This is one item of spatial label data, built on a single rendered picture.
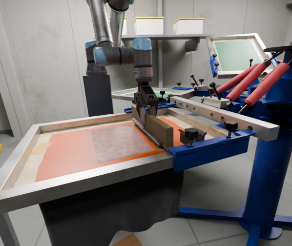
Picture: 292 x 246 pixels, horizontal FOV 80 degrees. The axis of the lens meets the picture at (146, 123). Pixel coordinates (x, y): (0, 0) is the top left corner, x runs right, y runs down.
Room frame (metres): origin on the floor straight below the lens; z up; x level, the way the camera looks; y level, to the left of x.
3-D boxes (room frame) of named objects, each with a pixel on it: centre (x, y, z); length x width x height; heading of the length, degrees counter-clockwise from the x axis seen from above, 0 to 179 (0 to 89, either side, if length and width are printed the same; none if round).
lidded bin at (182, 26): (3.51, -0.82, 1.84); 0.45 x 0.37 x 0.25; 99
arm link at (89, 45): (1.33, 0.34, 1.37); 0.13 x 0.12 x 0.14; 110
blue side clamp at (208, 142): (0.53, -0.21, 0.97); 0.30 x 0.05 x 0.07; 111
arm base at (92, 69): (1.33, 0.35, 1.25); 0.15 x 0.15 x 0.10
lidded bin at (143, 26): (3.39, -0.11, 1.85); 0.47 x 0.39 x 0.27; 99
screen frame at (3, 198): (0.70, 0.11, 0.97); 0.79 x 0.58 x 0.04; 111
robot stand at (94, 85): (1.33, 0.35, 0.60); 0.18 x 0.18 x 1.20; 9
